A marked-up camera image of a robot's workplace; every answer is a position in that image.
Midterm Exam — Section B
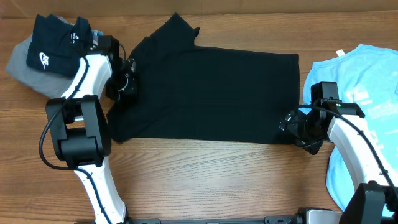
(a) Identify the folded light blue garment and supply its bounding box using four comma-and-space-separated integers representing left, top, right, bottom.
91, 30, 104, 37

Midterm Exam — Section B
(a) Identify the light blue t-shirt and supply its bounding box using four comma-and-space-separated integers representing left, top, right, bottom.
302, 44, 398, 218

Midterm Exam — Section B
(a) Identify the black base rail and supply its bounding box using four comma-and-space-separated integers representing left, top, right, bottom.
128, 216, 295, 224

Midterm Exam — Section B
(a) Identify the folded black Nike shirt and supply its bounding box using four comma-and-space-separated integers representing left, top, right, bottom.
26, 14, 93, 78

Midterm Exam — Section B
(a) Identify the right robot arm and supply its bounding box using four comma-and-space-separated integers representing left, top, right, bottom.
279, 82, 397, 224

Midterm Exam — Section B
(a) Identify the folded grey garment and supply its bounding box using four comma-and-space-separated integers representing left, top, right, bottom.
5, 17, 108, 100

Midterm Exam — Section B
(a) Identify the black t-shirt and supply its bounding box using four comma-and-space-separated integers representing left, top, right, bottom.
107, 14, 300, 144

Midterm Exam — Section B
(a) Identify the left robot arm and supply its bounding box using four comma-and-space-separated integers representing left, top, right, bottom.
39, 35, 138, 223

